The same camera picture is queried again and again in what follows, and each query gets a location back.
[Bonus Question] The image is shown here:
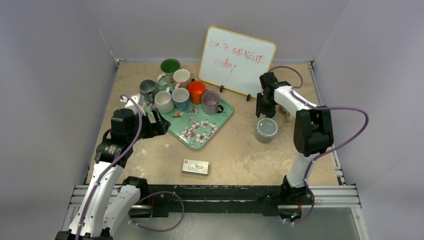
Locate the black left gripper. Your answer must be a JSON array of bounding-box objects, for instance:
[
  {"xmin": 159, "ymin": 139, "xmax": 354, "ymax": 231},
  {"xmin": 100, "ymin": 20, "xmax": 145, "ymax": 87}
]
[{"xmin": 127, "ymin": 107, "xmax": 169, "ymax": 144}]

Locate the white speckled mug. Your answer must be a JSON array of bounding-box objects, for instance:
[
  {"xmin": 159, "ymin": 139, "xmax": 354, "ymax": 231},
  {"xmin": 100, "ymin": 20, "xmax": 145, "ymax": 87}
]
[{"xmin": 154, "ymin": 91, "xmax": 175, "ymax": 114}]

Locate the blue grey mug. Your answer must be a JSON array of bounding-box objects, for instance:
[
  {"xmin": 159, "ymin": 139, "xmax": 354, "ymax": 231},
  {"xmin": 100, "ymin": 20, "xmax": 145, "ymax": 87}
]
[{"xmin": 139, "ymin": 79, "xmax": 160, "ymax": 103}]

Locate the orange mug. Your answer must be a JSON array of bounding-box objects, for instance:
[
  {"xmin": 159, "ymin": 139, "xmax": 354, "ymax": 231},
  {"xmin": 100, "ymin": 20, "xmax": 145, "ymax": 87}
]
[{"xmin": 187, "ymin": 80, "xmax": 206, "ymax": 105}]

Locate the pink faceted mug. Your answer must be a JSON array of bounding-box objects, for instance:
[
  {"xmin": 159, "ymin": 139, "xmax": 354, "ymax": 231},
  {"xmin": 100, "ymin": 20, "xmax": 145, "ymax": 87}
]
[{"xmin": 172, "ymin": 69, "xmax": 191, "ymax": 89}]

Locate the lilac mug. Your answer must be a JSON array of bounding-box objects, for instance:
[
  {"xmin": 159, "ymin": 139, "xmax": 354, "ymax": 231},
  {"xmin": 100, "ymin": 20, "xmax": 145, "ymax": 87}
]
[{"xmin": 201, "ymin": 91, "xmax": 224, "ymax": 115}]

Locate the floral mug green inside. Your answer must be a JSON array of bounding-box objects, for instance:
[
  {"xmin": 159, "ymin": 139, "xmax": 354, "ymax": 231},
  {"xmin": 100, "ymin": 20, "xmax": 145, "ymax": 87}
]
[{"xmin": 156, "ymin": 58, "xmax": 181, "ymax": 87}]

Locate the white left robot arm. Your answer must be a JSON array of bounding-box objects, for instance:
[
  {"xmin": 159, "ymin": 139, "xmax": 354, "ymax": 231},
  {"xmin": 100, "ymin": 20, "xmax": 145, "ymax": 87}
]
[{"xmin": 55, "ymin": 108, "xmax": 171, "ymax": 240}]

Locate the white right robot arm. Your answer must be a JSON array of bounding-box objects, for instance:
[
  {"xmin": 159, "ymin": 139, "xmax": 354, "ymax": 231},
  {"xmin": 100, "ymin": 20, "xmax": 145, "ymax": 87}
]
[{"xmin": 255, "ymin": 72, "xmax": 334, "ymax": 204}]

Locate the beige mug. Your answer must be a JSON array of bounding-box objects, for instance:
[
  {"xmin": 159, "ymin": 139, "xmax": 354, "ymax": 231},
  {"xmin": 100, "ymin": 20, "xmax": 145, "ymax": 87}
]
[{"xmin": 278, "ymin": 105, "xmax": 295, "ymax": 122}]

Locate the grey ribbed mug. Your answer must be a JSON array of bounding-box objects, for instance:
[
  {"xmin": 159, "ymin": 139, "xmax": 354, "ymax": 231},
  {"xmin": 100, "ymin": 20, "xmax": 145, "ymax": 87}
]
[{"xmin": 254, "ymin": 117, "xmax": 278, "ymax": 144}]

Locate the green floral tray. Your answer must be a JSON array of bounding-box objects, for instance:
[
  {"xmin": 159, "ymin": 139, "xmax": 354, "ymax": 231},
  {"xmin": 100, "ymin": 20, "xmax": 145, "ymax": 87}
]
[{"xmin": 143, "ymin": 86, "xmax": 234, "ymax": 149}]

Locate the yellow framed whiteboard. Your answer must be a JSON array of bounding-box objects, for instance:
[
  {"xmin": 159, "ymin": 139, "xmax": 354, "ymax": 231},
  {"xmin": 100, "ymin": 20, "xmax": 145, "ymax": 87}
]
[{"xmin": 198, "ymin": 26, "xmax": 277, "ymax": 98}]

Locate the small white cardboard box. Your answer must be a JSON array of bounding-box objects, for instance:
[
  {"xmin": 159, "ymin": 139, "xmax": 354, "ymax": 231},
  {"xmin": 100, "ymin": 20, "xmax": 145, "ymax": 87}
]
[{"xmin": 181, "ymin": 159, "xmax": 210, "ymax": 176}]

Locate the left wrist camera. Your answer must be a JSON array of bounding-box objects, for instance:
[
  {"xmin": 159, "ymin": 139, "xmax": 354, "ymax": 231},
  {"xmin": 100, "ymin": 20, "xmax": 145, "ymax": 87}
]
[{"xmin": 121, "ymin": 94, "xmax": 146, "ymax": 116}]

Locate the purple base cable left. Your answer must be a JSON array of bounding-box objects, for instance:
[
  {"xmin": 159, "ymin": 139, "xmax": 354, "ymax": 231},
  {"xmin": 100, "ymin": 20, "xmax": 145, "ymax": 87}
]
[{"xmin": 127, "ymin": 191, "xmax": 186, "ymax": 233}]

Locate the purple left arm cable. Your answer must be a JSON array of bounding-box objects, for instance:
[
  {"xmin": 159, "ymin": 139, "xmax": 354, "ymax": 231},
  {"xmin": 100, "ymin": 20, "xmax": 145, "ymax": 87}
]
[{"xmin": 74, "ymin": 94, "xmax": 144, "ymax": 240}]

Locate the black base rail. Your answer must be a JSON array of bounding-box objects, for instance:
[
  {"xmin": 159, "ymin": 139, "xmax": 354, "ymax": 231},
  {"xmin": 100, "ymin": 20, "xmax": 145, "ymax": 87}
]
[{"xmin": 69, "ymin": 184, "xmax": 362, "ymax": 220}]

